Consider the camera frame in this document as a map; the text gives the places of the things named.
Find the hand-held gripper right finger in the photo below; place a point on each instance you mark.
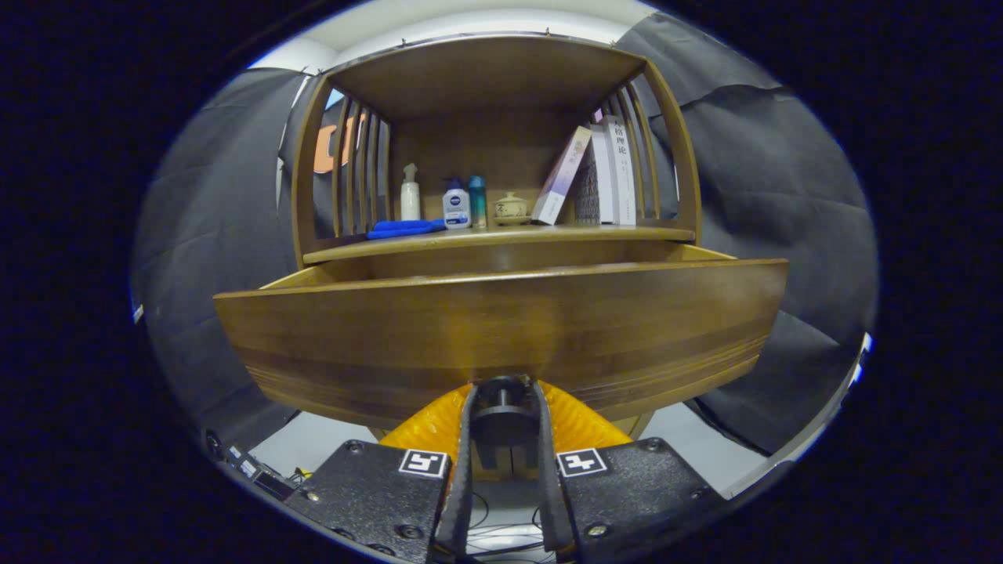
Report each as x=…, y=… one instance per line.
x=548, y=486

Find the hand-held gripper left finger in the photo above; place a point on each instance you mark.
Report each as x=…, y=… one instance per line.
x=458, y=486

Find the black drawer knob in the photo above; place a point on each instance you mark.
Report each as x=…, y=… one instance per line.
x=503, y=415

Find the wooden drawer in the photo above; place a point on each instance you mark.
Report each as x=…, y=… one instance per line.
x=470, y=321

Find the wooden countertop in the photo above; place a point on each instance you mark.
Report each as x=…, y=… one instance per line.
x=509, y=235

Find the wooden cabinet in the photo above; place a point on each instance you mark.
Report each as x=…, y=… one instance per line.
x=486, y=78

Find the blue folded cloth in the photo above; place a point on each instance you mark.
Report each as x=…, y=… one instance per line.
x=403, y=229

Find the white lotion bottle blue cap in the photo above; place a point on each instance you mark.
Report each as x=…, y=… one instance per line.
x=456, y=207

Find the beige lidded teacup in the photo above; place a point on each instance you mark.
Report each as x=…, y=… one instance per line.
x=511, y=208

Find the teal bottle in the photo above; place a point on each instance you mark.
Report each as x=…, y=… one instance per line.
x=477, y=202

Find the white spray bottle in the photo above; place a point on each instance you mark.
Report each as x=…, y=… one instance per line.
x=410, y=200

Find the dark patterned book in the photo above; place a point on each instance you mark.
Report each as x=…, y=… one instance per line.
x=586, y=192

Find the purple cover book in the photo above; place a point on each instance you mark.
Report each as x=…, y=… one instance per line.
x=560, y=176

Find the white book black lettering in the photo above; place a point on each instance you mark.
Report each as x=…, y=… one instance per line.
x=623, y=172

